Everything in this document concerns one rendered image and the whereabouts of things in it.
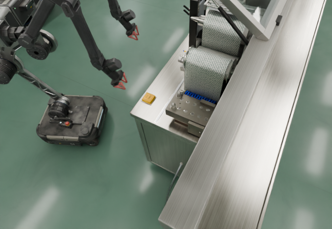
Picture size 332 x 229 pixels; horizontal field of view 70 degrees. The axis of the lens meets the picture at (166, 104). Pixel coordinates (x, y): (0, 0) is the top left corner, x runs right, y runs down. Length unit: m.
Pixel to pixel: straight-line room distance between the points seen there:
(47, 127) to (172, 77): 1.43
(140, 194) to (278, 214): 1.20
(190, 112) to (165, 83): 0.41
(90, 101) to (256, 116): 1.99
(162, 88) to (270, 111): 0.92
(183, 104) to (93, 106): 1.34
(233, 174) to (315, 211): 1.74
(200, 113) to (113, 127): 1.43
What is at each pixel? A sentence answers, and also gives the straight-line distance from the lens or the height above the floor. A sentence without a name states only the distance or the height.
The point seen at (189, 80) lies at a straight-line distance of 1.46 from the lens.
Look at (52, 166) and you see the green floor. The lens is 2.71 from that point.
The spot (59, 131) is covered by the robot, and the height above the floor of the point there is 0.24.
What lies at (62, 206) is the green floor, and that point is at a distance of 2.52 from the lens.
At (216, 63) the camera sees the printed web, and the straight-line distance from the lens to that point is 1.33.
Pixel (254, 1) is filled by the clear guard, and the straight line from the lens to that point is 1.02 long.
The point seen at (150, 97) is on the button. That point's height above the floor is 0.92.
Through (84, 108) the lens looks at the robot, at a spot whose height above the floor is 0.26.
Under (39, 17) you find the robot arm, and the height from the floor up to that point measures 1.57.
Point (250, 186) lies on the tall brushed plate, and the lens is 0.85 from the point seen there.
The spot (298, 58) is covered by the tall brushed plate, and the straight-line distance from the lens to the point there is 1.25.
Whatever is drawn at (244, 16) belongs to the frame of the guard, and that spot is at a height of 1.73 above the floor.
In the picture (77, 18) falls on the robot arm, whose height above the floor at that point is 1.57.
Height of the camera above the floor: 2.22
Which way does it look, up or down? 54 degrees down
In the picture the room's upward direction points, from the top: 5 degrees counter-clockwise
